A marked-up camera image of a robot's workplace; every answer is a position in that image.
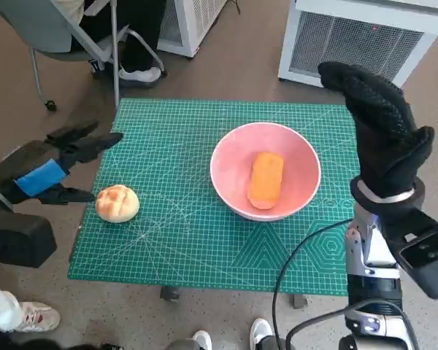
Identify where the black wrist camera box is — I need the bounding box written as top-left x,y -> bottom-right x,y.
0,213 -> 58,270
377,207 -> 438,300

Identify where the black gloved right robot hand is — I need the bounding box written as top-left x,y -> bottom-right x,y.
318,61 -> 435,200

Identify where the long orange toy bread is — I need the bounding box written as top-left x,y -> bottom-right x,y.
247,152 -> 285,211

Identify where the seated person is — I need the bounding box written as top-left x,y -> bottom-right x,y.
56,0 -> 167,87

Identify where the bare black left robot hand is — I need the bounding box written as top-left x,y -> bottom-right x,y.
0,120 -> 124,211

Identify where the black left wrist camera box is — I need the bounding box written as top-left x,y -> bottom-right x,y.
0,213 -> 58,270

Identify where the green cutting mat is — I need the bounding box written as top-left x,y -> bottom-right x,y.
67,98 -> 362,294

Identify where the round toy bread bun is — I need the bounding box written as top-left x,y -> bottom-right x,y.
95,184 -> 140,224

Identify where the grey office chair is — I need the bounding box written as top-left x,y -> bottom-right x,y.
0,0 -> 167,112

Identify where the pink bowl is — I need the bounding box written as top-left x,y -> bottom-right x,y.
210,122 -> 322,222

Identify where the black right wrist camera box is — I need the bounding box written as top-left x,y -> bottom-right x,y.
377,207 -> 438,300

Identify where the large white mesh appliance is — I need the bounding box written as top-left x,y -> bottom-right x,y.
277,0 -> 438,88

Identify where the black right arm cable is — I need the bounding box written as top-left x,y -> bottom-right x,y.
272,218 -> 420,350

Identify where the small white mesh appliance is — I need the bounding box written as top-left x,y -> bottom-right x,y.
156,0 -> 229,58

